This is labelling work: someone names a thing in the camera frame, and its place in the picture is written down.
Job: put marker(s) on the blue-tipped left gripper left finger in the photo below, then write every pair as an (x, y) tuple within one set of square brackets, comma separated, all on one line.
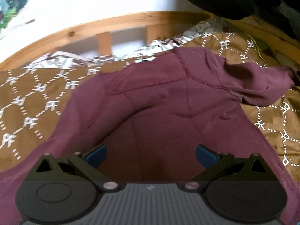
[(77, 168)]

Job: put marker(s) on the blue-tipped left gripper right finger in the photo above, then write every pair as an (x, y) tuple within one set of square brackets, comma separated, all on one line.
[(225, 168)]

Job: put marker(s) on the maroon small garment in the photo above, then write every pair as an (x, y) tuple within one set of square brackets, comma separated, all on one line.
[(152, 115)]

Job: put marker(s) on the grey floral bed sheet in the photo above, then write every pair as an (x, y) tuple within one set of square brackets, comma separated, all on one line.
[(131, 51)]

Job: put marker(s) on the black puffer jacket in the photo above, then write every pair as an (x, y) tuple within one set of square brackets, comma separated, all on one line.
[(283, 14)]

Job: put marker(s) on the wooden bed frame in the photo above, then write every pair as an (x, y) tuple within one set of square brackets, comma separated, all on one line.
[(159, 25)]

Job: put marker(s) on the green cartoon wall poster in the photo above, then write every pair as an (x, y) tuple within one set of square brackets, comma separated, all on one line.
[(9, 9)]

